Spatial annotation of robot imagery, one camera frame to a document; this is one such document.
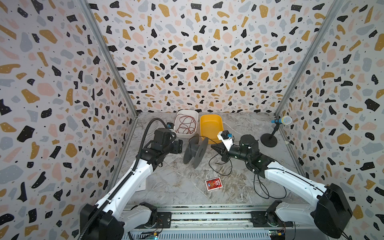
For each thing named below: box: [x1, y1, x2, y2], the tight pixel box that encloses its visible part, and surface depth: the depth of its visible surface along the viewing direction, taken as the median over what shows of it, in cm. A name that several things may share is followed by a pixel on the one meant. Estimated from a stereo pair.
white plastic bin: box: [173, 109, 199, 139], surface depth 116 cm
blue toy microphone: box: [271, 115, 293, 125], surface depth 86 cm
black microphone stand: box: [260, 123, 282, 148], surface depth 106 cm
